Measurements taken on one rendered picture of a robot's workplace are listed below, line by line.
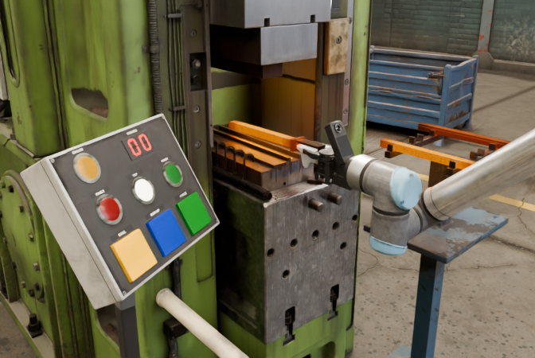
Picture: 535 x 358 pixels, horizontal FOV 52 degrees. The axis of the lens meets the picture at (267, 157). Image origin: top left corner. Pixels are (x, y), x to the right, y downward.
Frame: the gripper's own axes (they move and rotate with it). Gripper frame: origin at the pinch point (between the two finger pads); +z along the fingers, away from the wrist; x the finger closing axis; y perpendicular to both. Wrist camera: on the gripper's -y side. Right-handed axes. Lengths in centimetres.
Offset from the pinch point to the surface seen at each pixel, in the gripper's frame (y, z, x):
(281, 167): 6.6, 2.8, -5.3
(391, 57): 46, 258, 374
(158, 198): -2, -13, -52
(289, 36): -29.4, 3.2, -2.9
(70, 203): -8, -18, -71
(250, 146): 5.4, 20.1, -2.8
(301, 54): -24.2, 3.1, 1.5
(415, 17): 36, 466, 703
